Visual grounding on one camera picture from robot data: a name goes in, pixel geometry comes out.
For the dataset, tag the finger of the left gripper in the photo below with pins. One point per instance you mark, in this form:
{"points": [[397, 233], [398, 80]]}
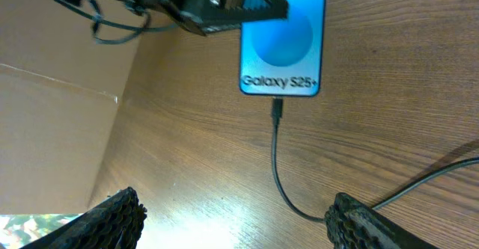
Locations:
{"points": [[254, 6]]}

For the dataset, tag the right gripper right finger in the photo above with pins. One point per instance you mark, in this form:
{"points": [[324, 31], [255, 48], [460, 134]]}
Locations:
{"points": [[351, 224]]}

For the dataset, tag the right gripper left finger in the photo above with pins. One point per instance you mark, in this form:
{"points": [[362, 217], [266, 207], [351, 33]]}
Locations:
{"points": [[116, 223]]}

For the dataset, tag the blue screen smartphone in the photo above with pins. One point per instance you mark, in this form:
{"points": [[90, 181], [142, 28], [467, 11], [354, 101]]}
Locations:
{"points": [[283, 57]]}

